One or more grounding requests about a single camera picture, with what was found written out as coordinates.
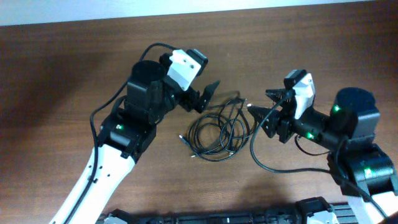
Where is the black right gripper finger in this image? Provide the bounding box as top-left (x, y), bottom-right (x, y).
top-left (266, 88), bottom-right (292, 109)
top-left (247, 105), bottom-right (280, 138)

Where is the black cable bundle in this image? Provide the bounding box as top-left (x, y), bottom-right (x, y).
top-left (178, 97), bottom-right (253, 162)

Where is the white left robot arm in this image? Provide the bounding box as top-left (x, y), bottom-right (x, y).
top-left (51, 49), bottom-right (219, 223)

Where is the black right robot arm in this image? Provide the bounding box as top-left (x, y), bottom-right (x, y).
top-left (248, 88), bottom-right (397, 223)

